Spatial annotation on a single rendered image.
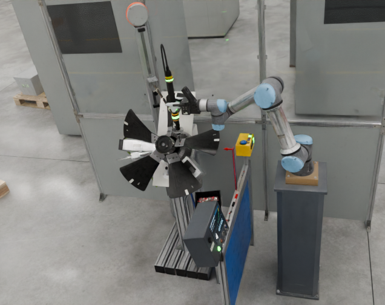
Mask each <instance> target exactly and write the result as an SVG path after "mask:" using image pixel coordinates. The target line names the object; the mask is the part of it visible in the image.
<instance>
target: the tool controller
mask: <svg viewBox="0 0 385 305"><path fill-rule="evenodd" d="M225 224H226V225H227V229H225ZM216 230H217V232H218V233H219V236H220V237H219V240H218V243H217V242H216V240H215V238H214V234H215V231H216ZM222 231H224V232H225V236H224V237H223V235H222ZM228 231H229V226H228V224H227V222H226V220H225V217H224V215H223V212H222V210H221V209H220V206H219V204H218V201H211V202H201V203H198V204H197V206H196V209H195V211H194V213H193V215H192V218H191V221H190V223H189V225H188V227H187V230H186V232H185V235H184V237H183V241H184V243H185V245H186V247H187V249H188V251H189V253H190V254H191V256H192V259H193V260H194V262H195V264H196V266H197V267H217V266H218V264H219V260H220V257H221V254H222V250H223V247H224V244H225V241H226V237H227V234H228ZM220 238H221V239H222V240H223V243H222V244H220ZM218 246H220V251H219V252H218V250H217V247H218Z"/></svg>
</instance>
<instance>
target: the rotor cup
mask: <svg viewBox="0 0 385 305"><path fill-rule="evenodd" d="M176 140H177V138H176V137H174V136H170V137H169V136H160V137H158V138H157V140H156V142H155V148H156V150H157V151H158V152H159V153H161V154H164V155H165V156H166V155H168V154H172V153H177V154H178V153H179V151H180V147H179V148H175V146H174V145H175V143H176ZM162 143H165V146H162ZM173 143H174V144H173Z"/></svg>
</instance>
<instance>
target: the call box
mask: <svg viewBox="0 0 385 305"><path fill-rule="evenodd" d="M248 137H249V134H243V133H240V135H239V137H238V140H237V143H236V145H235V148H236V155H237V156H251V153H252V149H253V147H254V144H253V146H252V149H251V143H252V140H253V137H254V134H252V136H251V139H250V141H247V139H248ZM242 140H245V141H246V144H241V143H240V142H241V141H242ZM247 142H250V143H247Z"/></svg>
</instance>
